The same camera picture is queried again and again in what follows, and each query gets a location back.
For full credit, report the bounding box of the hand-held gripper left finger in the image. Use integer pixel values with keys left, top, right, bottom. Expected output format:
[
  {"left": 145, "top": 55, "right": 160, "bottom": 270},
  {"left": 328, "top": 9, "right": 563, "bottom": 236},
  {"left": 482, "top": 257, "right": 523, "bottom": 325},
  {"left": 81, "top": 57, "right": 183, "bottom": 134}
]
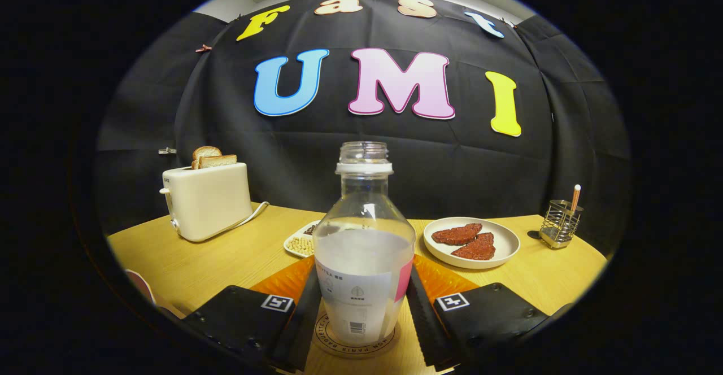
[{"left": 181, "top": 255, "right": 324, "bottom": 373}]

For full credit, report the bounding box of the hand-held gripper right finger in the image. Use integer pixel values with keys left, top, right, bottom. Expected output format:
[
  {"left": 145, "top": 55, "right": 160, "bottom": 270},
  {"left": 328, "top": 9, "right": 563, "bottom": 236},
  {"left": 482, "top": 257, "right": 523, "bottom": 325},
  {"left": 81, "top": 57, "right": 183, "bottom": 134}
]
[{"left": 404, "top": 254, "right": 550, "bottom": 372}]

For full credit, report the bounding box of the round wooden coaster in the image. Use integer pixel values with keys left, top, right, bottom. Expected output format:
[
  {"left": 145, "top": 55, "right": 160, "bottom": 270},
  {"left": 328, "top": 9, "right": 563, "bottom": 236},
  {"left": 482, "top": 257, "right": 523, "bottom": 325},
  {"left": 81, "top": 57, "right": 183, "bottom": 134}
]
[{"left": 312, "top": 302, "right": 399, "bottom": 359}]

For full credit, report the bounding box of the clear plastic juice bottle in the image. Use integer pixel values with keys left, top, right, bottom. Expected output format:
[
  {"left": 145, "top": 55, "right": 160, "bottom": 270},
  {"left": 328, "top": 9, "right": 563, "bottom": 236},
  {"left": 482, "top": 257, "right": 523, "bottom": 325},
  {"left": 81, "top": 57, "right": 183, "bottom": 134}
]
[{"left": 312, "top": 141, "right": 417, "bottom": 347}]

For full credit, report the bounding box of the cream cup with wooden handle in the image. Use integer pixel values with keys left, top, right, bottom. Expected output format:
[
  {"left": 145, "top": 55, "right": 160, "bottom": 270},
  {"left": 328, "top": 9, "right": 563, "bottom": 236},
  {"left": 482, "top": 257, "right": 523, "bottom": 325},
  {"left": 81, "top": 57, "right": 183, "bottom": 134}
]
[{"left": 125, "top": 269, "right": 156, "bottom": 306}]

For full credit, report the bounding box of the white divided bean tray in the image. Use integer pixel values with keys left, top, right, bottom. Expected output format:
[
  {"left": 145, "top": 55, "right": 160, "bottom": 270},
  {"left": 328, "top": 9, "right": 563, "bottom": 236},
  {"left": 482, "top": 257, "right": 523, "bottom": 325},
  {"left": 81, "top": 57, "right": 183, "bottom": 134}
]
[{"left": 283, "top": 220, "right": 323, "bottom": 259}]

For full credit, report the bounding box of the wooden table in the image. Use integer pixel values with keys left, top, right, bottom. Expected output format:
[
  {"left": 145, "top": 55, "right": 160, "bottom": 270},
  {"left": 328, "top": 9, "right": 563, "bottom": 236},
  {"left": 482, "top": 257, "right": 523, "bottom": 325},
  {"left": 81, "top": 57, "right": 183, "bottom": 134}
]
[{"left": 107, "top": 201, "right": 608, "bottom": 375}]

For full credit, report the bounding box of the brown meat patty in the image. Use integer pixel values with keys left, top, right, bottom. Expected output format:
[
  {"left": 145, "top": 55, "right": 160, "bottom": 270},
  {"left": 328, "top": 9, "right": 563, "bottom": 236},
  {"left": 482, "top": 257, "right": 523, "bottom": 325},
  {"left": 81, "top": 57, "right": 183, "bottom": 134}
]
[
  {"left": 432, "top": 223, "right": 484, "bottom": 246},
  {"left": 451, "top": 232, "right": 496, "bottom": 261}
]

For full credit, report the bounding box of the white round plate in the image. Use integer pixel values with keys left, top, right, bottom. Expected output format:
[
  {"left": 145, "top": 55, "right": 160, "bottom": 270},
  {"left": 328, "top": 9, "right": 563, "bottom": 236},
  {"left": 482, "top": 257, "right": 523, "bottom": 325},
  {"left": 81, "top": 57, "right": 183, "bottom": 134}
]
[{"left": 423, "top": 217, "right": 521, "bottom": 269}]

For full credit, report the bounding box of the cream toaster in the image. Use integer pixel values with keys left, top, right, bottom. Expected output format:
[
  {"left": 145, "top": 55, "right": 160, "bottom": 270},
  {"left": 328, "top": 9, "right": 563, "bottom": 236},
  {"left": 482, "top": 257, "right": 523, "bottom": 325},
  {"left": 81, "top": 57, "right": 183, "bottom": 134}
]
[{"left": 160, "top": 162, "right": 254, "bottom": 243}]

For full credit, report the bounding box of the black backdrop cloth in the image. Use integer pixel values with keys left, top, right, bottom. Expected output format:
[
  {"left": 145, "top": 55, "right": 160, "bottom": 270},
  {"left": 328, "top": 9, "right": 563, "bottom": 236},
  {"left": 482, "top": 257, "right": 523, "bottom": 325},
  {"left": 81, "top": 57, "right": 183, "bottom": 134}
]
[{"left": 95, "top": 0, "right": 632, "bottom": 257}]

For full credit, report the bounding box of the toast slice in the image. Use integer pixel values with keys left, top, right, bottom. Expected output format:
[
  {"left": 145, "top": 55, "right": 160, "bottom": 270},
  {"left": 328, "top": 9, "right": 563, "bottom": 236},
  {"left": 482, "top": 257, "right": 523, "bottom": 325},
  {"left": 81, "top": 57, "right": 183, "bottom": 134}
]
[
  {"left": 198, "top": 154, "right": 238, "bottom": 169},
  {"left": 191, "top": 146, "right": 222, "bottom": 170}
]

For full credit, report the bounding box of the white toaster cable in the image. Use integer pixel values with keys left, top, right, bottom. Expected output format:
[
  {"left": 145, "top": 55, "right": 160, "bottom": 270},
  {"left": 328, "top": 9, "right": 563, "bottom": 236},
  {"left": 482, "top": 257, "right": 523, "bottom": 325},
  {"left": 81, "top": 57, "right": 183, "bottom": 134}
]
[{"left": 217, "top": 201, "right": 271, "bottom": 237}]

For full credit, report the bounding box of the metal wire holder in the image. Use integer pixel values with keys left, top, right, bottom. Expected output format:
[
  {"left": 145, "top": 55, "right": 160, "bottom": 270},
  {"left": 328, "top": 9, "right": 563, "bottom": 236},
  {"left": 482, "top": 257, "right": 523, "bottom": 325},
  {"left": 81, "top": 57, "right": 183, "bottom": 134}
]
[{"left": 539, "top": 199, "right": 583, "bottom": 250}]

